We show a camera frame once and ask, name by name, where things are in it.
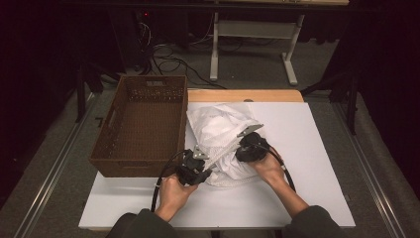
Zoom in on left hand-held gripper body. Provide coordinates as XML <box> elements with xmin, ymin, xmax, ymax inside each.
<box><xmin>176</xmin><ymin>144</ymin><xmax>211</xmax><ymax>185</ymax></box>

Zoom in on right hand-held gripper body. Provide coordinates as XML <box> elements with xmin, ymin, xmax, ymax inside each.
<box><xmin>235</xmin><ymin>123</ymin><xmax>271</xmax><ymax>163</ymax></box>

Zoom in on white mesh laundry bag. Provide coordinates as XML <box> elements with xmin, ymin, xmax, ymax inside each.
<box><xmin>186</xmin><ymin>102</ymin><xmax>265</xmax><ymax>187</ymax></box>

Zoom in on brown woven basket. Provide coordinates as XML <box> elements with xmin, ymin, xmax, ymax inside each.
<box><xmin>88</xmin><ymin>74</ymin><xmax>189</xmax><ymax>179</ymax></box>

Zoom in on person's right hand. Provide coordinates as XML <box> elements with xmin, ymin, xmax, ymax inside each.
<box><xmin>249</xmin><ymin>152</ymin><xmax>288</xmax><ymax>191</ymax></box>

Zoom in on person's left hand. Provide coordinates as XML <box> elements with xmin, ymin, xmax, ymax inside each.
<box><xmin>155</xmin><ymin>175</ymin><xmax>198</xmax><ymax>222</ymax></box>

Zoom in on white board mat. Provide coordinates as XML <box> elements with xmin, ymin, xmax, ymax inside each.
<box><xmin>78</xmin><ymin>101</ymin><xmax>357</xmax><ymax>230</ymax></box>

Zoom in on black metal stand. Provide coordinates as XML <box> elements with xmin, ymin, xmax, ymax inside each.
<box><xmin>74</xmin><ymin>62</ymin><xmax>103</xmax><ymax>124</ymax></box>
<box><xmin>300</xmin><ymin>70</ymin><xmax>360</xmax><ymax>136</ymax></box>

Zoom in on dark computer case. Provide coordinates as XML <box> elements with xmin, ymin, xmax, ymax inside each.
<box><xmin>110</xmin><ymin>9</ymin><xmax>152</xmax><ymax>72</ymax></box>

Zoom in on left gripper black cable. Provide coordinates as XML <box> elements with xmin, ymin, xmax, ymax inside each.
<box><xmin>151</xmin><ymin>150</ymin><xmax>189</xmax><ymax>212</ymax></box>

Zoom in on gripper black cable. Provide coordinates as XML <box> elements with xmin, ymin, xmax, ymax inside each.
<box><xmin>151</xmin><ymin>150</ymin><xmax>189</xmax><ymax>212</ymax></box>
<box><xmin>261</xmin><ymin>143</ymin><xmax>297</xmax><ymax>192</ymax></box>

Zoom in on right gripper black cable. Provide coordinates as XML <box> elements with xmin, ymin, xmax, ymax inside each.
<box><xmin>261</xmin><ymin>143</ymin><xmax>297</xmax><ymax>192</ymax></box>

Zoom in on black floor cables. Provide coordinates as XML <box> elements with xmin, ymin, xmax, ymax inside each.
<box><xmin>137</xmin><ymin>19</ymin><xmax>229</xmax><ymax>90</ymax></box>

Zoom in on white frame desk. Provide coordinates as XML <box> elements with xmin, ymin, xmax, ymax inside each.
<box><xmin>209</xmin><ymin>0</ymin><xmax>351</xmax><ymax>87</ymax></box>

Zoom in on metal floor rail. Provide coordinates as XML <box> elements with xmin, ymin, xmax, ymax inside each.
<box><xmin>333</xmin><ymin>102</ymin><xmax>409</xmax><ymax>238</ymax></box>
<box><xmin>13</xmin><ymin>93</ymin><xmax>97</xmax><ymax>238</ymax></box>

